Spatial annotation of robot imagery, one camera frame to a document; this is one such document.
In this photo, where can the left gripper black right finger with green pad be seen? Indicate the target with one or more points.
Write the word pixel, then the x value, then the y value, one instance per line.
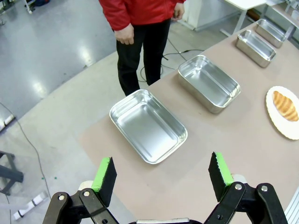
pixel 220 179

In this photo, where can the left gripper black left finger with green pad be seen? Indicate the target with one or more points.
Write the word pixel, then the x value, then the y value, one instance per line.
pixel 104 184

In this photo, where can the person's left forearm red sleeve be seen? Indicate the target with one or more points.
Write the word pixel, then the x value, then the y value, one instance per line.
pixel 180 1

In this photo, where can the person's right forearm red sleeve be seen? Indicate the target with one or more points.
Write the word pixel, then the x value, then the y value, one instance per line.
pixel 118 17

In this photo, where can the steel rectangular container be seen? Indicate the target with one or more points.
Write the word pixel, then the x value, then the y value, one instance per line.
pixel 149 126
pixel 271 31
pixel 255 46
pixel 208 81

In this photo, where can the golden croissant bread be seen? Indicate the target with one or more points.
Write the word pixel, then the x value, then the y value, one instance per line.
pixel 285 106

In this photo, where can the person's right hand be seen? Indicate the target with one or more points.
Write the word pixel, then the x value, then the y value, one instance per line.
pixel 125 35

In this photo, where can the person's left hand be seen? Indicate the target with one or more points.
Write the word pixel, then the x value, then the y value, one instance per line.
pixel 178 11

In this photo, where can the white rolled tube black bands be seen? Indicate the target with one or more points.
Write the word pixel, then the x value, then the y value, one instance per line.
pixel 30 205

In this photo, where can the white scalloped plate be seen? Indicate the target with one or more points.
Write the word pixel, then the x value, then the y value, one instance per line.
pixel 275 119

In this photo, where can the person in red jacket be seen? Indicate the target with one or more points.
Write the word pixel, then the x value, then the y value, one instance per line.
pixel 142 51

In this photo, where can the white cabinet box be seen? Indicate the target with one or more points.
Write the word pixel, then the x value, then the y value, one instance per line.
pixel 205 14

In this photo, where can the white table with metal legs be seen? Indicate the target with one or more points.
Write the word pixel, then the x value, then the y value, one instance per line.
pixel 243 4

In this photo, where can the aluminium profile rail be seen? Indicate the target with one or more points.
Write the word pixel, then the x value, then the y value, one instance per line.
pixel 293 207

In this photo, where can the dark metal stand frame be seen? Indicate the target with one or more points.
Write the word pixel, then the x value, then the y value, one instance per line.
pixel 9 172

